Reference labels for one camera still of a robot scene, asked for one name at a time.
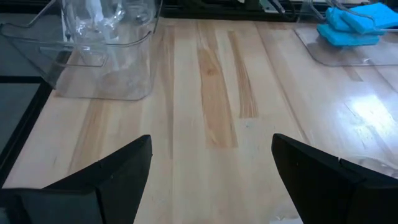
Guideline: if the black cable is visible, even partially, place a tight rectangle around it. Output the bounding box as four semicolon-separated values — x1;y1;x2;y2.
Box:
269;0;296;21

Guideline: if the wide clear plastic bin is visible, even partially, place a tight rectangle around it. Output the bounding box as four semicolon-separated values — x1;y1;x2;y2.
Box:
0;0;164;102

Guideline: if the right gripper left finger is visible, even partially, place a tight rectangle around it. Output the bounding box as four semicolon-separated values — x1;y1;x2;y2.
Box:
0;134;153;224

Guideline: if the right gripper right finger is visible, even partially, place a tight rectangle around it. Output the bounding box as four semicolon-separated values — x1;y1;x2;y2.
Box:
272;133;398;224

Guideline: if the clear pump soap bottle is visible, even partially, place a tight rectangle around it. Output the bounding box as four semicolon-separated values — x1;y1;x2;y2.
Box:
123;0;159;29
62;0;125;75

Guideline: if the blue sponge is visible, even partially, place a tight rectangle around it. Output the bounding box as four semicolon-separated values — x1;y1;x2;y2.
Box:
325;6;348;32
316;23;382;48
340;2;398;34

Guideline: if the narrow clear plastic bin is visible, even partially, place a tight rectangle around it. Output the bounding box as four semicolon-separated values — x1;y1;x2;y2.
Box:
294;0;398;68

